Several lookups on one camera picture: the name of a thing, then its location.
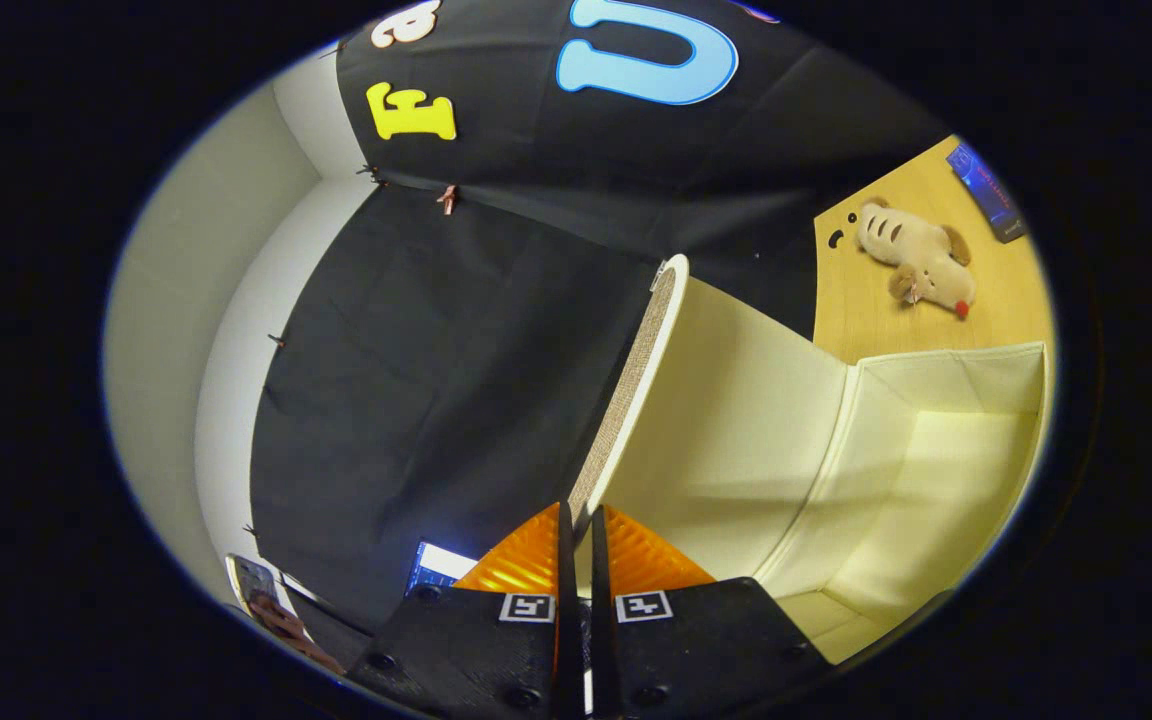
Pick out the lit screen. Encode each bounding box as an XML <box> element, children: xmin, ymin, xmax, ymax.
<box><xmin>404</xmin><ymin>540</ymin><xmax>482</xmax><ymax>598</ymax></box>

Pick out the blue cover book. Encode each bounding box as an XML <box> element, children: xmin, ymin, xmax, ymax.
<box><xmin>946</xmin><ymin>143</ymin><xmax>1030</xmax><ymax>244</ymax></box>

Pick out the row of black clips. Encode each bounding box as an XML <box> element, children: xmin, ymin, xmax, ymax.
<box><xmin>241</xmin><ymin>160</ymin><xmax>392</xmax><ymax>541</ymax></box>

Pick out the tan plush toy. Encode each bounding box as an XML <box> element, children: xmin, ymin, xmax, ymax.
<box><xmin>854</xmin><ymin>197</ymin><xmax>977</xmax><ymax>321</ymax></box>

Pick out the printed picture panel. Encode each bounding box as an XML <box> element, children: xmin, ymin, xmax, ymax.
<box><xmin>224</xmin><ymin>553</ymin><xmax>347</xmax><ymax>676</ymax></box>

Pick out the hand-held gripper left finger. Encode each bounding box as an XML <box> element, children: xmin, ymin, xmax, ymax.
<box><xmin>344</xmin><ymin>502</ymin><xmax>582</xmax><ymax>720</ymax></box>

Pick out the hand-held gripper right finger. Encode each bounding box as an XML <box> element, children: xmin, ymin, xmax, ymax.
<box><xmin>589</xmin><ymin>504</ymin><xmax>834</xmax><ymax>720</ymax></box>

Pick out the beige fabric storage box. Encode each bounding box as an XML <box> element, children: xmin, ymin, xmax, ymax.
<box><xmin>566</xmin><ymin>253</ymin><xmax>1050</xmax><ymax>666</ymax></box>

